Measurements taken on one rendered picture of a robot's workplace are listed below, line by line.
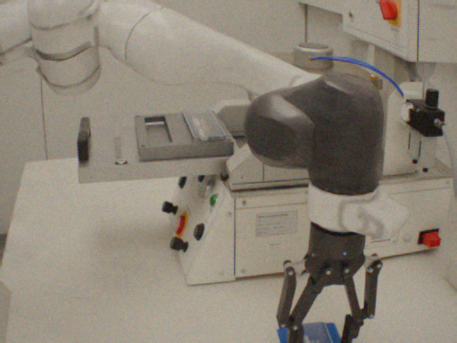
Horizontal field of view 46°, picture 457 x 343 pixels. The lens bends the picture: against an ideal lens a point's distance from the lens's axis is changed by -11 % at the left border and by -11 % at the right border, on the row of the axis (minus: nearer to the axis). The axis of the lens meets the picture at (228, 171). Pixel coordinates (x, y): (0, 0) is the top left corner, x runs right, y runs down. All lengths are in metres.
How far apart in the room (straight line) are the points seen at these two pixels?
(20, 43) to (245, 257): 0.55
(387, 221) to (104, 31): 0.49
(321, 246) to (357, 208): 0.08
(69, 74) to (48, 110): 1.66
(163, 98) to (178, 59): 1.76
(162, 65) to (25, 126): 1.82
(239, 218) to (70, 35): 0.43
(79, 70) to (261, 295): 0.50
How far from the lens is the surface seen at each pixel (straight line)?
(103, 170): 1.02
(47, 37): 0.88
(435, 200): 1.16
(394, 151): 1.09
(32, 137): 2.62
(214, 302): 1.03
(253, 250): 1.05
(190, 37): 0.82
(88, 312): 1.02
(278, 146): 0.70
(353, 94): 0.66
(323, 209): 0.70
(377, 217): 0.68
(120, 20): 0.87
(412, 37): 1.04
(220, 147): 1.04
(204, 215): 1.08
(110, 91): 2.55
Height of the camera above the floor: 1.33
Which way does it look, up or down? 22 degrees down
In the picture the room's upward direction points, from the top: straight up
